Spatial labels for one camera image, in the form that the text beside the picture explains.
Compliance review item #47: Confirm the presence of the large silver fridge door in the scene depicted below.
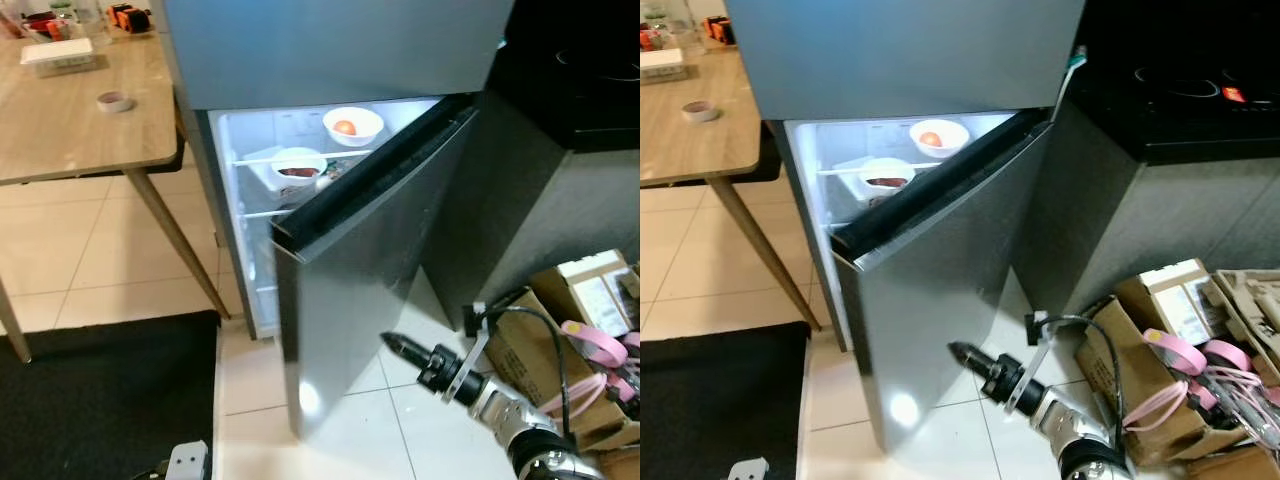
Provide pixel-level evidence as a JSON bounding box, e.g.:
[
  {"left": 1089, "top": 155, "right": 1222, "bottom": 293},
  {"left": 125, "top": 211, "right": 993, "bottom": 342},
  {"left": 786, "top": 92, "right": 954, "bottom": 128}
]
[
  {"left": 830, "top": 108, "right": 1053, "bottom": 456},
  {"left": 270, "top": 95, "right": 481, "bottom": 441}
]

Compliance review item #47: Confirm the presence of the white fridge container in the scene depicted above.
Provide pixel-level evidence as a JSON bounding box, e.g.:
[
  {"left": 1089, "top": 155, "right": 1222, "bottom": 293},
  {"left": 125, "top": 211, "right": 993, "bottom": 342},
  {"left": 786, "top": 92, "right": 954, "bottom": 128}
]
[
  {"left": 832, "top": 155, "right": 916, "bottom": 206},
  {"left": 243, "top": 148, "right": 331, "bottom": 198}
]

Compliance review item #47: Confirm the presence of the silver grey fridge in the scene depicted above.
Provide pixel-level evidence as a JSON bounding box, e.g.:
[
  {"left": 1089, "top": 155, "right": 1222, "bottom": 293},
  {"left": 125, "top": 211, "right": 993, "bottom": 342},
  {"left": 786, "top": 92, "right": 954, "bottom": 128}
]
[
  {"left": 725, "top": 0, "right": 1088, "bottom": 456},
  {"left": 160, "top": 0, "right": 516, "bottom": 441}
]

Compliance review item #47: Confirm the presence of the printed cardboard box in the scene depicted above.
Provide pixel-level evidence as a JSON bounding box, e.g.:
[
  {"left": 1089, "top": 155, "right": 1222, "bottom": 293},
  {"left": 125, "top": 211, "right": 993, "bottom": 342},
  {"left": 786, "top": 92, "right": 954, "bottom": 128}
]
[
  {"left": 485, "top": 288, "right": 641, "bottom": 453},
  {"left": 1075, "top": 295, "right": 1241, "bottom": 469}
]

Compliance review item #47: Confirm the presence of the cardboard box white label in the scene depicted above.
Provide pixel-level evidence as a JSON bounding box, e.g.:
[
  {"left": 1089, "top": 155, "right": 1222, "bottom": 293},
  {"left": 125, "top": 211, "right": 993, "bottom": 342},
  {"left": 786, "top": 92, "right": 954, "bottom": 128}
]
[
  {"left": 530, "top": 250, "right": 641, "bottom": 339},
  {"left": 1115, "top": 258, "right": 1246, "bottom": 346}
]

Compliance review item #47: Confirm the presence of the grey kitchen counter black top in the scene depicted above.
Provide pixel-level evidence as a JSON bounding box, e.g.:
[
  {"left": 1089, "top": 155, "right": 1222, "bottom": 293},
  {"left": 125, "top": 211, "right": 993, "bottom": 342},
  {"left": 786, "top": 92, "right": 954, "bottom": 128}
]
[
  {"left": 420, "top": 0, "right": 641, "bottom": 321},
  {"left": 1010, "top": 0, "right": 1280, "bottom": 321}
]

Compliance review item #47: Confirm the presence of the white fruit bowl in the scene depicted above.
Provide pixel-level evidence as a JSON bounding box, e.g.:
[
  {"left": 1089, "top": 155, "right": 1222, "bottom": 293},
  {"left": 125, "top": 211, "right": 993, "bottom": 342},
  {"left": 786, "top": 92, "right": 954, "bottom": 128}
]
[
  {"left": 322, "top": 106, "right": 385, "bottom": 149},
  {"left": 908, "top": 118, "right": 971, "bottom": 161}
]

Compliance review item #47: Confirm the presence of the black floor mat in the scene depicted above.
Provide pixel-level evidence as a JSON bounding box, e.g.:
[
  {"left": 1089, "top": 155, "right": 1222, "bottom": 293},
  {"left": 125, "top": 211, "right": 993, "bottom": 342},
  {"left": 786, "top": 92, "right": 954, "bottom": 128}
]
[
  {"left": 640, "top": 320, "right": 813, "bottom": 480},
  {"left": 0, "top": 310, "right": 223, "bottom": 480}
]

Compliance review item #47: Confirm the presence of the black induction cooktop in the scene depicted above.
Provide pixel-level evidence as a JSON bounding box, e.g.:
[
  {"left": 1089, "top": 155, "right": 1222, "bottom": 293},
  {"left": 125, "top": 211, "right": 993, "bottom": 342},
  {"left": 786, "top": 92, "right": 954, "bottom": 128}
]
[
  {"left": 550, "top": 40, "right": 641, "bottom": 91},
  {"left": 1130, "top": 60, "right": 1280, "bottom": 111}
]

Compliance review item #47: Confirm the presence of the light wooden dining table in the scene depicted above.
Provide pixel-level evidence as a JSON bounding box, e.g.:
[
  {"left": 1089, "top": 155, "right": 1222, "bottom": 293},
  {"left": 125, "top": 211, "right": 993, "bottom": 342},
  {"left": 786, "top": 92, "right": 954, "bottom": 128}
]
[
  {"left": 640, "top": 40, "right": 823, "bottom": 333},
  {"left": 0, "top": 25, "right": 233, "bottom": 363}
]

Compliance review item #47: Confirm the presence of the white lidded container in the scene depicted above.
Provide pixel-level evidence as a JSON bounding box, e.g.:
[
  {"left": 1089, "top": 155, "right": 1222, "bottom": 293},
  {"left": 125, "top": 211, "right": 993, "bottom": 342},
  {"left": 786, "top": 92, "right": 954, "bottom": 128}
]
[
  {"left": 640, "top": 48, "right": 687, "bottom": 85},
  {"left": 20, "top": 38, "right": 98, "bottom": 79}
]

